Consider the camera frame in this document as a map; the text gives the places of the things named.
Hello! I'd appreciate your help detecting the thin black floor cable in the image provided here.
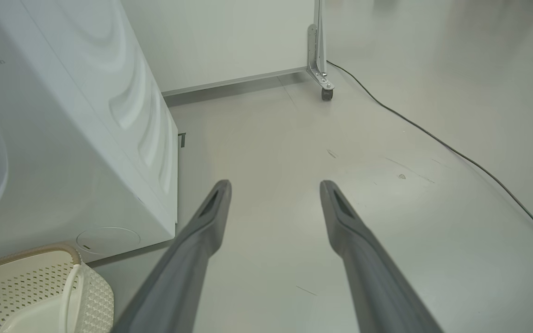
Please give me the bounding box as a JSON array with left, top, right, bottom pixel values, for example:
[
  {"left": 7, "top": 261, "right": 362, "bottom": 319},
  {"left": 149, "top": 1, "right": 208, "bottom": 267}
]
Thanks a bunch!
[{"left": 327, "top": 60, "right": 533, "bottom": 250}]

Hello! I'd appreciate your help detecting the cream laundry basket brown rim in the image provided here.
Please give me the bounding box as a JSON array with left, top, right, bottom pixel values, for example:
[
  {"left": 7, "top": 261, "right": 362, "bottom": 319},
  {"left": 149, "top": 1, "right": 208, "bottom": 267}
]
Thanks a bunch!
[{"left": 0, "top": 244, "right": 114, "bottom": 333}]

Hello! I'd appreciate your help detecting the white partition panel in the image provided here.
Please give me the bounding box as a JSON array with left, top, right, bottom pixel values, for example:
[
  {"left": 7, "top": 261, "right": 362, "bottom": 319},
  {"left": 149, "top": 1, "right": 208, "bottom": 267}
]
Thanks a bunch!
[{"left": 121, "top": 0, "right": 316, "bottom": 98}]

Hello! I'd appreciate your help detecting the metal caster bracket with wheel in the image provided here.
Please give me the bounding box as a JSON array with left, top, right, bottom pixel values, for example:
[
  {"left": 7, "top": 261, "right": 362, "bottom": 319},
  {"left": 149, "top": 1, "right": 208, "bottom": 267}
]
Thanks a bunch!
[{"left": 307, "top": 0, "right": 335, "bottom": 101}]

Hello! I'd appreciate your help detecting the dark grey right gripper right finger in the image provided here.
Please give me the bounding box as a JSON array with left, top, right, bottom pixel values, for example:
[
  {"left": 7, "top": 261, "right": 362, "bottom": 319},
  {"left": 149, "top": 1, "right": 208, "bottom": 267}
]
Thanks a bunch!
[{"left": 320, "top": 180, "right": 443, "bottom": 333}]

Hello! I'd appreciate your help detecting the white washing machine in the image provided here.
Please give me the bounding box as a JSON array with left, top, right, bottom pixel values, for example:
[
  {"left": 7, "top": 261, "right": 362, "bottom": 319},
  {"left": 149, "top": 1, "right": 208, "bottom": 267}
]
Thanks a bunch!
[{"left": 0, "top": 0, "right": 179, "bottom": 269}]

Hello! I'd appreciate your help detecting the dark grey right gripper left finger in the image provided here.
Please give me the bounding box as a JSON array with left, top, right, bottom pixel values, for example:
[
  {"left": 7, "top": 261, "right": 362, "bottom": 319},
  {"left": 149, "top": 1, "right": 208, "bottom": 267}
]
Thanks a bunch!
[{"left": 112, "top": 179, "right": 233, "bottom": 333}]

